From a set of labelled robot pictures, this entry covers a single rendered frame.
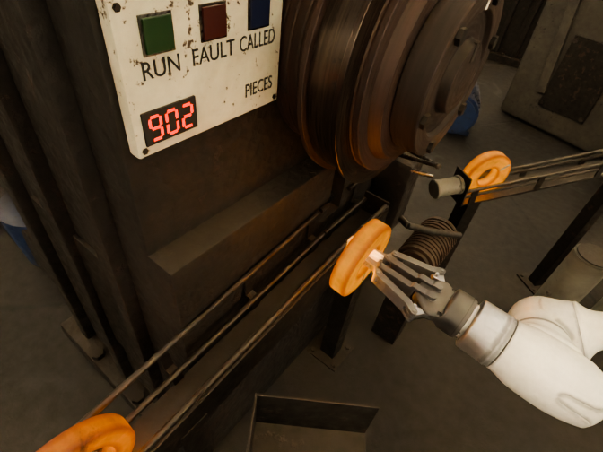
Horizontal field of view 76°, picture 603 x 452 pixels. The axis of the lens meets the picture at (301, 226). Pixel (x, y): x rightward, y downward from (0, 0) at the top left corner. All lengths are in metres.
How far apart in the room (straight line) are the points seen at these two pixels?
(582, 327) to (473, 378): 0.94
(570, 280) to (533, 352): 0.93
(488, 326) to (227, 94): 0.52
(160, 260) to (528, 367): 0.57
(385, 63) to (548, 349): 0.47
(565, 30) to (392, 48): 2.90
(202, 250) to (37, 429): 1.04
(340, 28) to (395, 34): 0.08
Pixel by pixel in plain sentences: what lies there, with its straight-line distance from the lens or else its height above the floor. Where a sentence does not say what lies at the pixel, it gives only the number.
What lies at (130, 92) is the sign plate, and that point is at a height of 1.15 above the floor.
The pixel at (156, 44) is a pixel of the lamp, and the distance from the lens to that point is 0.49.
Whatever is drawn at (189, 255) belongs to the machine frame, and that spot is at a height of 0.87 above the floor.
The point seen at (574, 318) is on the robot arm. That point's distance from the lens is 0.81.
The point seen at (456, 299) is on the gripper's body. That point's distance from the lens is 0.67.
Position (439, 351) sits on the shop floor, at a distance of 1.71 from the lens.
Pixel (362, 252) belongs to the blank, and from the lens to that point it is 0.66.
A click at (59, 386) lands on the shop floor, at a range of 1.62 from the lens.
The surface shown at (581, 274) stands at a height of 0.47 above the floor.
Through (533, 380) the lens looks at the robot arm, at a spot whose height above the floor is 0.85.
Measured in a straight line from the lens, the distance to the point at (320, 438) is 0.79.
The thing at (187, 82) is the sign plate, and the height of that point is 1.14.
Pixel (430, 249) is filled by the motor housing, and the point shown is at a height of 0.53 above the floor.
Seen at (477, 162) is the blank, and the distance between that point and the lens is 1.28.
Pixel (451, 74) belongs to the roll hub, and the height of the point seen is 1.14.
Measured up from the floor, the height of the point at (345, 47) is 1.18.
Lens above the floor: 1.35
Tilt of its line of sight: 43 degrees down
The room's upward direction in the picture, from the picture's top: 8 degrees clockwise
